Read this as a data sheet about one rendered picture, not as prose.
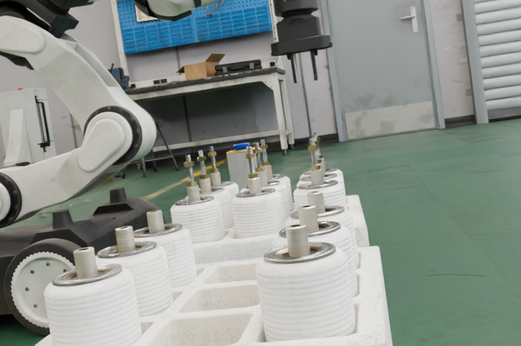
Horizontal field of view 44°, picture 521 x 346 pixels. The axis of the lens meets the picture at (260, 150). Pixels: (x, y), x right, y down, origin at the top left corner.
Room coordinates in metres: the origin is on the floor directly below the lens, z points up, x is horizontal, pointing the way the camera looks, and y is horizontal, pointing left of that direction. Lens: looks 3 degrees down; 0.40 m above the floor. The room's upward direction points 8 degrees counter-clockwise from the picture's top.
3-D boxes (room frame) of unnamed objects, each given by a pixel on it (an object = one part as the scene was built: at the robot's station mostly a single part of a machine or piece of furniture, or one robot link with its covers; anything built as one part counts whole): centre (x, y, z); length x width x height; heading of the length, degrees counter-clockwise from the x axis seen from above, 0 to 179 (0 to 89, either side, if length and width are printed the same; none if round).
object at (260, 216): (1.21, 0.02, 0.16); 0.10 x 0.10 x 0.18
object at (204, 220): (1.22, 0.14, 0.16); 0.10 x 0.10 x 0.18
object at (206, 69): (6.10, 0.43, 0.87); 0.40 x 0.30 x 0.23; 67
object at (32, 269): (1.35, 0.48, 0.10); 0.20 x 0.05 x 0.20; 81
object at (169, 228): (0.94, 0.17, 0.25); 0.08 x 0.08 x 0.01
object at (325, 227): (0.78, -0.05, 0.25); 0.08 x 0.08 x 0.01
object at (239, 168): (1.62, 0.05, 0.16); 0.07 x 0.07 x 0.31; 83
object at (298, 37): (1.31, -0.11, 0.57); 0.13 x 0.10 x 0.12; 81
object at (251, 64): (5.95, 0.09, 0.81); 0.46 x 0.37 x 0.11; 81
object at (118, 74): (5.79, 1.18, 0.87); 0.41 x 0.17 x 0.25; 171
